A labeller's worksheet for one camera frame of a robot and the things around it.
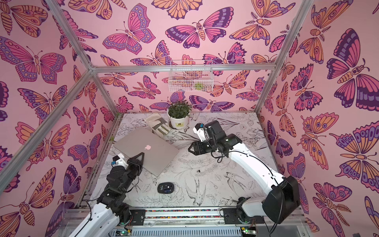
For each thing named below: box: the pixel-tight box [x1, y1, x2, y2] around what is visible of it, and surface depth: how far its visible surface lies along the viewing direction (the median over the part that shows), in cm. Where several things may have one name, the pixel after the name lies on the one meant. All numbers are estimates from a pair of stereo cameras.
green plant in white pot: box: [166, 99, 192, 130], surface depth 101 cm
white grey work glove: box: [143, 112, 172, 138], surface depth 112 cm
